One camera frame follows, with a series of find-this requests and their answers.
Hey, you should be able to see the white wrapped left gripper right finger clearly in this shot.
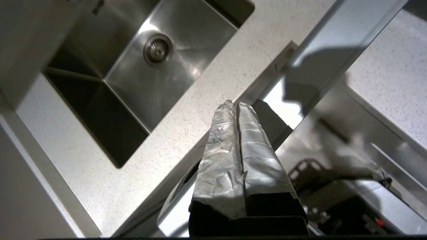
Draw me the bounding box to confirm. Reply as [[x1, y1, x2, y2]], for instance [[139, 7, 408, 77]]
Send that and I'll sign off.
[[236, 102, 308, 219]]

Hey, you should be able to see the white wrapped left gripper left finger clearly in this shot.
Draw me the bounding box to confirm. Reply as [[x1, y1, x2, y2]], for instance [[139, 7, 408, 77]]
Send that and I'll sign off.
[[188, 99, 247, 220]]

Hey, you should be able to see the stainless steel sink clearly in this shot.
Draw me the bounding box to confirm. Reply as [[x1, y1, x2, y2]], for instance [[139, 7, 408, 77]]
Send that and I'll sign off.
[[42, 0, 256, 169]]

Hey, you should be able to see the round metal sink drain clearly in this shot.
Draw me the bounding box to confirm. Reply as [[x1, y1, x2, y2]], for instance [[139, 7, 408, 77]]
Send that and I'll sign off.
[[143, 33, 174, 65]]

